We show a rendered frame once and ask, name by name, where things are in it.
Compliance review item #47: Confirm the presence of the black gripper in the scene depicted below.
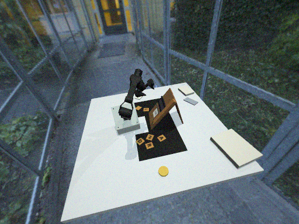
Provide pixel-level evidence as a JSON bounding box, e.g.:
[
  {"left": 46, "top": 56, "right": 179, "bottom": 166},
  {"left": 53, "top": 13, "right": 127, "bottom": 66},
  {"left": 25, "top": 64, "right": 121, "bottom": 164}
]
[{"left": 134, "top": 79, "right": 154, "bottom": 97}]

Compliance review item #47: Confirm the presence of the yellow flat disc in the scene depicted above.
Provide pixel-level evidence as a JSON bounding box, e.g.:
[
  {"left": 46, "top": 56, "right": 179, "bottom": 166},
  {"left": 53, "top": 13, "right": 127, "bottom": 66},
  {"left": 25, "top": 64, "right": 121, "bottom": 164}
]
[{"left": 158, "top": 166, "right": 169, "bottom": 177}]

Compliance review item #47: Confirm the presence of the white paper ticket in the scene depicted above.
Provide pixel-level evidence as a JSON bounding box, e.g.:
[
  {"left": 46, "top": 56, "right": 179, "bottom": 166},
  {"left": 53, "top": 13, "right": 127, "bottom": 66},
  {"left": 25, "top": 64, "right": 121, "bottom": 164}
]
[{"left": 153, "top": 108, "right": 158, "bottom": 117}]

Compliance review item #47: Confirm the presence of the tan wooden board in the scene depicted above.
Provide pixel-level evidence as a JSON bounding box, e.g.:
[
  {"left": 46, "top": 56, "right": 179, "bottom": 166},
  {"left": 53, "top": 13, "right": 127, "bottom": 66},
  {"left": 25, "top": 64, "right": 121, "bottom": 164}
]
[{"left": 149, "top": 88, "right": 183, "bottom": 130}]

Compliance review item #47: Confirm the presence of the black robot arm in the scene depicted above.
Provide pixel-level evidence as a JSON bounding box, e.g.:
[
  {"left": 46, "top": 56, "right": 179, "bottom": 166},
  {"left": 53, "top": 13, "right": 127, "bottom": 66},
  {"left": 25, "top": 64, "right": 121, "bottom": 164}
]
[{"left": 119, "top": 69, "right": 144, "bottom": 121}]

